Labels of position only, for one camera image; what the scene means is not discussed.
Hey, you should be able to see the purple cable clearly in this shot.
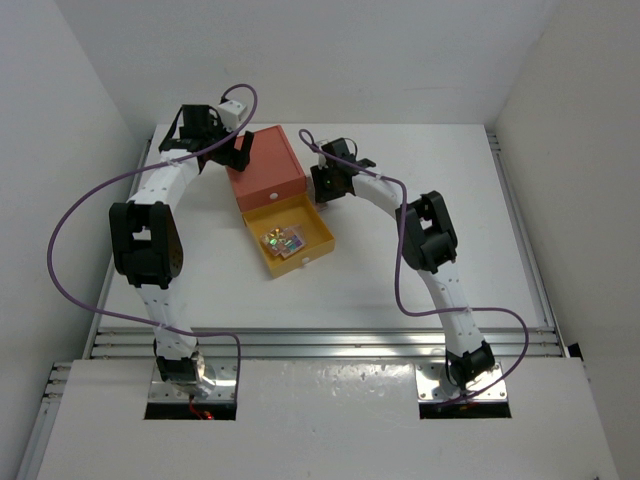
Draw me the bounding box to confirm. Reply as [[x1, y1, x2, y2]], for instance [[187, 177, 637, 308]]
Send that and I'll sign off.
[[298, 128, 530, 406], [47, 83, 260, 396]]

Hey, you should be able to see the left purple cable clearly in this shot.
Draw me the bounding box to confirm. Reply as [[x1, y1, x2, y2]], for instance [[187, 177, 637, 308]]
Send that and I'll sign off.
[[47, 83, 260, 396]]

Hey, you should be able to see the yellow drawer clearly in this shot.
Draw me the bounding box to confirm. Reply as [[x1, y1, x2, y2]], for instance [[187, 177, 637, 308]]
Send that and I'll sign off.
[[243, 194, 335, 278]]

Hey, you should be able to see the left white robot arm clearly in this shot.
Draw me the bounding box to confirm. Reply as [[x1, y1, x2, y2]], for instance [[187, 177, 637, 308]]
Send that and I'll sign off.
[[109, 98, 253, 397]]

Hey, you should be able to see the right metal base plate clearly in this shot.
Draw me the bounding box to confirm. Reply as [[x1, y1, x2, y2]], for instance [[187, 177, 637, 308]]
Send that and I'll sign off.
[[413, 360, 509, 402]]

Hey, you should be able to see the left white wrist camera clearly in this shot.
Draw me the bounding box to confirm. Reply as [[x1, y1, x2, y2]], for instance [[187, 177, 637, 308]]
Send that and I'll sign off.
[[216, 100, 247, 131]]

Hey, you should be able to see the small brown eyeshadow palette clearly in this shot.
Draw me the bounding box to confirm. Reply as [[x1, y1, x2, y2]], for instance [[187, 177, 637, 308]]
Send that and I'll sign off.
[[261, 227, 291, 258]]

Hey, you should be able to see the pink clear palette behind box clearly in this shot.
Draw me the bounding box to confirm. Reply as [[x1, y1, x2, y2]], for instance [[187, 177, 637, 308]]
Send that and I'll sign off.
[[309, 182, 328, 212]]

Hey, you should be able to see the beige glitter eyeshadow palette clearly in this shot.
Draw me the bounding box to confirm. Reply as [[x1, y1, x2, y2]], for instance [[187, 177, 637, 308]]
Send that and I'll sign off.
[[277, 229, 306, 259]]

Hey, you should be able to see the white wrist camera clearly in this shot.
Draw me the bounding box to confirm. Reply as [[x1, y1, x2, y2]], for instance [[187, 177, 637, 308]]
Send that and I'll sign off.
[[316, 139, 328, 169], [216, 100, 247, 131]]

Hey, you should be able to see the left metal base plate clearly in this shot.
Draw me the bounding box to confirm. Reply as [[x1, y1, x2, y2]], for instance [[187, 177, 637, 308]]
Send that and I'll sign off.
[[147, 360, 237, 404]]

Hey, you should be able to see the metal base plate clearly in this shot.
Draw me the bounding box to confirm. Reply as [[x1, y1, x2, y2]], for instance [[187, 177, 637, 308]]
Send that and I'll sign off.
[[147, 360, 237, 404], [413, 360, 509, 402]]

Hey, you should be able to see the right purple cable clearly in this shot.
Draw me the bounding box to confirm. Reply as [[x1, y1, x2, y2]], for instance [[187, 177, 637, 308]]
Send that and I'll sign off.
[[298, 128, 530, 406]]

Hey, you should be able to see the aluminium frame rail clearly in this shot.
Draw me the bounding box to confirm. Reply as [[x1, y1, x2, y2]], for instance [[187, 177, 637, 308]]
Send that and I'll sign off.
[[19, 125, 564, 479]]

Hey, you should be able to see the orange drawer organizer box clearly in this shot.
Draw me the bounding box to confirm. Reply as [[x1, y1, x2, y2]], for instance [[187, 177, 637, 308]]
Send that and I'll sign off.
[[226, 125, 306, 212]]

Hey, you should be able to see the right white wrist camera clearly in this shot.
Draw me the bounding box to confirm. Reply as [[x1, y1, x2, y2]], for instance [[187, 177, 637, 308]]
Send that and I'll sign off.
[[316, 139, 328, 169]]

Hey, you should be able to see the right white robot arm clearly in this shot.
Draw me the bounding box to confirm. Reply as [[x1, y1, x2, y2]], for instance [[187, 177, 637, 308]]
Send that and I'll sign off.
[[305, 138, 495, 393]]

